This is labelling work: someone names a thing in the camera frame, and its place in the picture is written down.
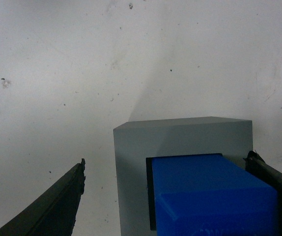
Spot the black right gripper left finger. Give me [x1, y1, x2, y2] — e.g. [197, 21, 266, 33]
[0, 159, 85, 236]

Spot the blue block part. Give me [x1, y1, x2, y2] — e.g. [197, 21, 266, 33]
[152, 154, 279, 236]

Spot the gray base with square hole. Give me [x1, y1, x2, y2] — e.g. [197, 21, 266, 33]
[113, 117, 253, 236]

